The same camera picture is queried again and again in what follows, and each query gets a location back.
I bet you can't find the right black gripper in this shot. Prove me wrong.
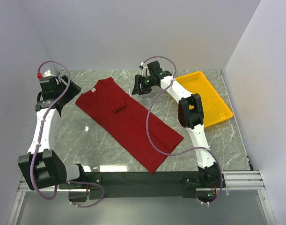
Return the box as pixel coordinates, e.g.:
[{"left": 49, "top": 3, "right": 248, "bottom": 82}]
[{"left": 132, "top": 75, "right": 154, "bottom": 96}]

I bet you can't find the red t shirt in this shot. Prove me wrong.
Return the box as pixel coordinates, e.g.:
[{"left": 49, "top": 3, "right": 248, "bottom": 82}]
[{"left": 76, "top": 77, "right": 183, "bottom": 173}]

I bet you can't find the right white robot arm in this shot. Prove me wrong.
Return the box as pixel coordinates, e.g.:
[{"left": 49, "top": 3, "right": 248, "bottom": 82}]
[{"left": 132, "top": 61, "right": 223, "bottom": 187}]

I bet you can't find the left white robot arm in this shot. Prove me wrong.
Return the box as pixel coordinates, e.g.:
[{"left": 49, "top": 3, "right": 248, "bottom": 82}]
[{"left": 18, "top": 75, "right": 87, "bottom": 190}]

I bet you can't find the yellow plastic tray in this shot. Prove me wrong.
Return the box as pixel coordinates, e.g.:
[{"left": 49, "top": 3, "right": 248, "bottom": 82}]
[{"left": 176, "top": 71, "right": 233, "bottom": 128}]

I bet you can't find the black base crossbar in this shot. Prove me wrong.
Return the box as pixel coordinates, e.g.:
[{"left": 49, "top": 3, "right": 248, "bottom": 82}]
[{"left": 85, "top": 171, "right": 226, "bottom": 198}]

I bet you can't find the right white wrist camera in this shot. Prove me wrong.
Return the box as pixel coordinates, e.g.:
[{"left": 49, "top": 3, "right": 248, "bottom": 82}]
[{"left": 139, "top": 62, "right": 150, "bottom": 77}]

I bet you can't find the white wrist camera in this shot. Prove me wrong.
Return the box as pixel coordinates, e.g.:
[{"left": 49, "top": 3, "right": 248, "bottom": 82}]
[
  {"left": 37, "top": 68, "right": 55, "bottom": 79},
  {"left": 139, "top": 62, "right": 150, "bottom": 77}
]

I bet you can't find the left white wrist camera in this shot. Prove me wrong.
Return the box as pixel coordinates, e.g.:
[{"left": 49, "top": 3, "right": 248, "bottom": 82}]
[{"left": 37, "top": 68, "right": 55, "bottom": 79}]

